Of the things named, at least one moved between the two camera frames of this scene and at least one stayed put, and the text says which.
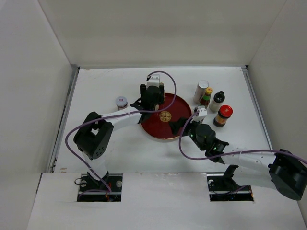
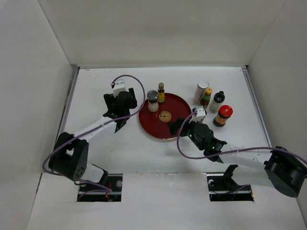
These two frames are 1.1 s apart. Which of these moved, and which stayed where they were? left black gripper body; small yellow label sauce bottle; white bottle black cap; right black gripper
Moved: left black gripper body
Stayed: white bottle black cap; small yellow label sauce bottle; right black gripper
